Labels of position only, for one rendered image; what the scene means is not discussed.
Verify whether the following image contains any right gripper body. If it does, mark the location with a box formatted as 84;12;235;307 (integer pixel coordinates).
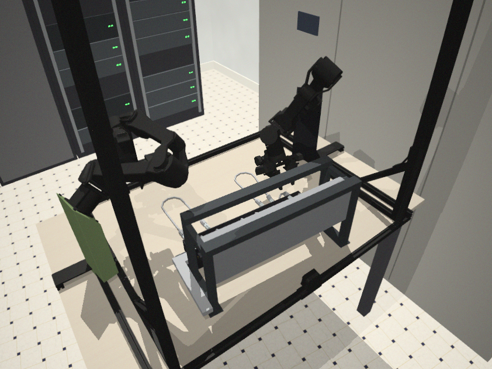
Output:
255;142;304;175

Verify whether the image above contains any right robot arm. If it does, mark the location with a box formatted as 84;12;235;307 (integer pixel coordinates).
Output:
254;56;343;166

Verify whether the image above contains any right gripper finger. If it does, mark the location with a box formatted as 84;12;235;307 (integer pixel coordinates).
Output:
283;163;299;185
264;170;283;190

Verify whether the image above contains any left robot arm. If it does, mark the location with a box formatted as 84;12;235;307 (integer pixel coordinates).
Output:
64;109;189;218

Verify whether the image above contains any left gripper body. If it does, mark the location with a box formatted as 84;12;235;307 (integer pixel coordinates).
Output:
118;147;154;163

